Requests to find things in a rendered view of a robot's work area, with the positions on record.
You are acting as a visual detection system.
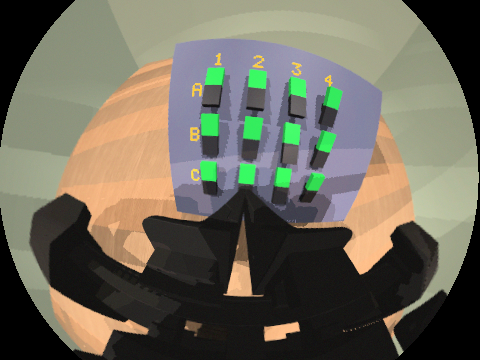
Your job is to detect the lavender switch panel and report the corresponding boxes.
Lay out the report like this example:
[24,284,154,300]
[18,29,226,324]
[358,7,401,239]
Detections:
[168,39,383,223]

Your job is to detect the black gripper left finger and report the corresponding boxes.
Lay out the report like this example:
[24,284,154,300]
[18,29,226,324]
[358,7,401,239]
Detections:
[141,189,247,295]

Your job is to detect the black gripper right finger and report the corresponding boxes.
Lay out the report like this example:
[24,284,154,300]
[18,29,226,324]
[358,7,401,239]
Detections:
[244,189,353,296]

